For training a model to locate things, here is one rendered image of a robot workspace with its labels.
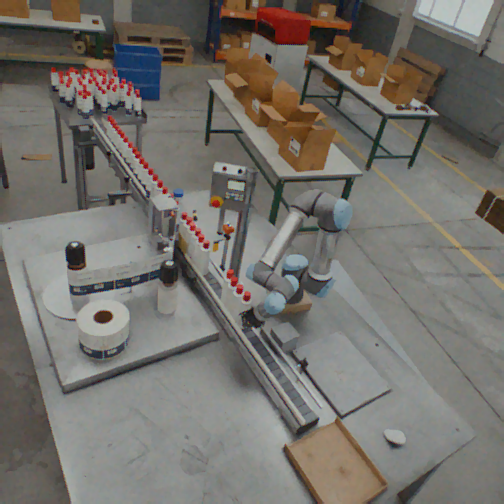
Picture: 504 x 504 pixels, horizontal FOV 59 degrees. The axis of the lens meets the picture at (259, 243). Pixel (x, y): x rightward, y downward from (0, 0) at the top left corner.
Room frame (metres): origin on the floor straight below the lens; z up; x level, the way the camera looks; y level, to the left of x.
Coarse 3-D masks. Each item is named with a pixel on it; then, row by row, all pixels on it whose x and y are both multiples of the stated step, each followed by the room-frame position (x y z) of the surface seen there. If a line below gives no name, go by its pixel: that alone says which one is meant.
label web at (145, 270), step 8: (168, 224) 1.93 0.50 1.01; (176, 224) 1.96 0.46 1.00; (168, 232) 1.93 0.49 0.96; (160, 256) 1.61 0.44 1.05; (168, 256) 1.64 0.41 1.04; (128, 264) 1.50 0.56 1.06; (136, 264) 1.53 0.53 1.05; (144, 264) 1.55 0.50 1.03; (152, 264) 1.58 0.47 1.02; (160, 264) 1.61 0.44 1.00; (128, 272) 1.50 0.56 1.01; (136, 272) 1.53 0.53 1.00; (144, 272) 1.56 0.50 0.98; (152, 272) 1.58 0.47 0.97; (128, 280) 1.50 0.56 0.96; (136, 280) 1.53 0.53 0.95; (144, 280) 1.56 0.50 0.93
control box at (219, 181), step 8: (216, 168) 1.79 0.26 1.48; (232, 168) 1.82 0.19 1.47; (216, 176) 1.75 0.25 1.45; (224, 176) 1.76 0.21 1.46; (232, 176) 1.76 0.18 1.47; (240, 176) 1.77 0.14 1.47; (216, 184) 1.75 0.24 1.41; (224, 184) 1.76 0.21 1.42; (216, 192) 1.75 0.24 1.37; (224, 192) 1.76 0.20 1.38; (240, 192) 1.76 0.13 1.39; (224, 200) 1.76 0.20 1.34; (232, 200) 1.76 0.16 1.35; (224, 208) 1.76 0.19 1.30; (232, 208) 1.76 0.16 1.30; (240, 208) 1.76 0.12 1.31
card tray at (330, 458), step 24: (312, 432) 1.02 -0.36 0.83; (336, 432) 1.04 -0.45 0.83; (288, 456) 0.90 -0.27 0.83; (312, 456) 0.92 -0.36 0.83; (336, 456) 0.94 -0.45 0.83; (360, 456) 0.96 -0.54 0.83; (312, 480) 0.83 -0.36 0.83; (336, 480) 0.85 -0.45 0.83; (360, 480) 0.87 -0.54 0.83; (384, 480) 0.87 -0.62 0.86
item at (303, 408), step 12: (180, 252) 1.88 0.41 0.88; (204, 276) 1.73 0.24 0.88; (216, 288) 1.66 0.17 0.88; (252, 336) 1.40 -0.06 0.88; (264, 348) 1.35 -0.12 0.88; (264, 360) 1.28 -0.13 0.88; (264, 372) 1.22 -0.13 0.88; (276, 372) 1.23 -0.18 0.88; (288, 384) 1.18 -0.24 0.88; (288, 396) 1.12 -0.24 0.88; (300, 396) 1.14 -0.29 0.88; (288, 408) 1.07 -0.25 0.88; (300, 408) 1.08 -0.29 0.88; (312, 420) 1.04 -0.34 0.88
